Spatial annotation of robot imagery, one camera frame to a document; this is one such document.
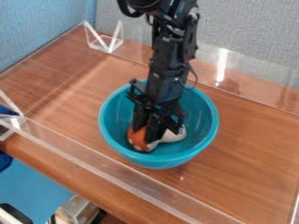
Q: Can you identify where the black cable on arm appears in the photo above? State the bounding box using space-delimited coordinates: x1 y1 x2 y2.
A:
180 62 200 91

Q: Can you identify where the clear acrylic barrier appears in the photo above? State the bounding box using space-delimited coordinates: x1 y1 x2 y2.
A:
83 19 299 116
13 117 243 224

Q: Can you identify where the clear acrylic left bracket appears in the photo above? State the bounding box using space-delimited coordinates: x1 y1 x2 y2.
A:
0 89 24 142

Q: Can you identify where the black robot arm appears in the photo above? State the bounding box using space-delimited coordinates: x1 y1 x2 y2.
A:
116 0 200 144

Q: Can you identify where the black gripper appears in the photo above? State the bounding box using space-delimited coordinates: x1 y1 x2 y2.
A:
127 61 187 144

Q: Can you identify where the clear box under table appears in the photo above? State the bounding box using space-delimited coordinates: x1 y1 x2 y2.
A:
46 195 99 224

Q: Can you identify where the black object bottom left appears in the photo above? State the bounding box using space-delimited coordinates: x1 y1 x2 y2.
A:
0 203 33 224

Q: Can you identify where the brown and white toy mushroom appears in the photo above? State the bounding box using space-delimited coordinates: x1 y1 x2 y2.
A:
125 126 187 152

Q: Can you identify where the blue ceramic bowl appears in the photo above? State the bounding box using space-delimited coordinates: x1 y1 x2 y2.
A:
97 85 220 170

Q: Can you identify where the clear acrylic front barrier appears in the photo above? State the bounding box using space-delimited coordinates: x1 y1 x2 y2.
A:
13 117 243 224

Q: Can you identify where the blue cloth object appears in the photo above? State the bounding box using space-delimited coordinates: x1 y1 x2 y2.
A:
0 104 18 172

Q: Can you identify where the clear acrylic corner bracket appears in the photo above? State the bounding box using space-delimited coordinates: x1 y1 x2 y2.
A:
83 21 124 53

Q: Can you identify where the clear acrylic back barrier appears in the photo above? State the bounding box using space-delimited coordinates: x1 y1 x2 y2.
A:
83 19 299 116

